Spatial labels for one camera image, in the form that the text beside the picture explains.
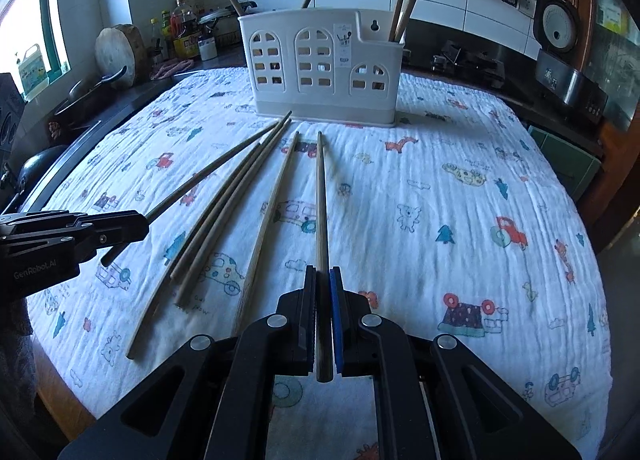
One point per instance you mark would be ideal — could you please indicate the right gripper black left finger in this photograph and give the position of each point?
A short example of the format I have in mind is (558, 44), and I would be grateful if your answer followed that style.
(281, 343)

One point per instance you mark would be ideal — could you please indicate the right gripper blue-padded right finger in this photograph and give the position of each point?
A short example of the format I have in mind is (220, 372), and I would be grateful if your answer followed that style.
(367, 344)

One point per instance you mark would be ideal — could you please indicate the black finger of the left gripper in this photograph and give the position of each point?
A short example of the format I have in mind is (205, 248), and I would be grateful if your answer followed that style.
(114, 228)

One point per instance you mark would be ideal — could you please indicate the dark wooden chopstick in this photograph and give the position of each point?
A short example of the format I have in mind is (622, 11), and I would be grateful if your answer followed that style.
(167, 202)

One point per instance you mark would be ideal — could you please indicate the white cartoon-print cloth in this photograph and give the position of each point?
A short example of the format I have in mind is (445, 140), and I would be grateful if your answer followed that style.
(449, 221)

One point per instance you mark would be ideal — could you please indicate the pink cloth rag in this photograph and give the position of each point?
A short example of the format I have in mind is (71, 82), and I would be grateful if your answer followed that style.
(170, 68)

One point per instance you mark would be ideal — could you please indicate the round wooden cutting board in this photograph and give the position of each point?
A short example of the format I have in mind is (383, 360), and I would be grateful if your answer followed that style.
(122, 46)

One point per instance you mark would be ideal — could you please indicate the green-capped oil bottle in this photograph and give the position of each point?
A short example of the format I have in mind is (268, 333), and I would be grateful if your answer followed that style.
(166, 31)

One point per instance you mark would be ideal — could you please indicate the small white jar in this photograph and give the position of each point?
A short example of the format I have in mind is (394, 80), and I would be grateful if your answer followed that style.
(207, 47)

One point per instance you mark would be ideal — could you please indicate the pressure cooker pot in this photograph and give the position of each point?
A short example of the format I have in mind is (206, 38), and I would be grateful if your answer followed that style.
(220, 22)

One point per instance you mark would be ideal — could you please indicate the white plastic utensil holder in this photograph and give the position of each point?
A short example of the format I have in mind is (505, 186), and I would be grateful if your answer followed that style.
(323, 64)

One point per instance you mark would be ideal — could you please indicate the black gas stove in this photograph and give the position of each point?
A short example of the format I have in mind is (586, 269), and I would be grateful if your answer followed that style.
(456, 62)

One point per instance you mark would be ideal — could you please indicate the black rice cooker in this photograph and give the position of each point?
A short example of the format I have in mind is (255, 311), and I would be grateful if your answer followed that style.
(557, 31)

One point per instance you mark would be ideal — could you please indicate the steel pan with handle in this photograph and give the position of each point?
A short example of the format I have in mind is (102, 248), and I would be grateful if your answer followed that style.
(87, 105)

